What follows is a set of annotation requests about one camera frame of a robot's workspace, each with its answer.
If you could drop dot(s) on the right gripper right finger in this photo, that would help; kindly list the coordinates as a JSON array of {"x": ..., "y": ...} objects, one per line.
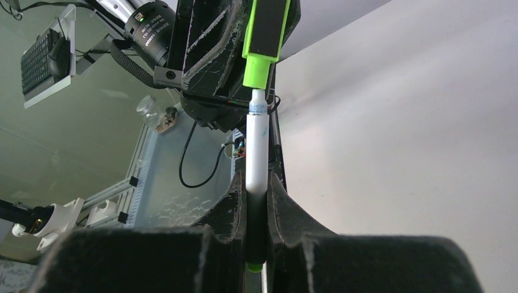
[{"x": 305, "y": 256}]

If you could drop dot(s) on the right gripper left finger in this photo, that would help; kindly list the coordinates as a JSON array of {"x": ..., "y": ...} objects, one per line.
[{"x": 207, "y": 256}]

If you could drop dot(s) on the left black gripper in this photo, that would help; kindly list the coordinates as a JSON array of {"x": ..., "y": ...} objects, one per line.
[{"x": 225, "y": 53}]

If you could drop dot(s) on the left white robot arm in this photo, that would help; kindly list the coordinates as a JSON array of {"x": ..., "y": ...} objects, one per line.
[{"x": 144, "y": 49}]

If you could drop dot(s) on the left controller board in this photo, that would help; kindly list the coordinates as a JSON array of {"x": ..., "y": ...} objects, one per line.
[{"x": 239, "y": 148}]

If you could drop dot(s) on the glass jar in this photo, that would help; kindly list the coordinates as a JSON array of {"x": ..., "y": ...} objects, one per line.
[{"x": 157, "y": 114}]

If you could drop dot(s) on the aluminium frame rail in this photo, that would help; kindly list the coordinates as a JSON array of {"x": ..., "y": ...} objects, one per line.
[{"x": 173, "y": 179}]

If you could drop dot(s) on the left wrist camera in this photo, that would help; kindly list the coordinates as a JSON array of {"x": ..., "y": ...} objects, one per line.
[{"x": 50, "y": 63}]

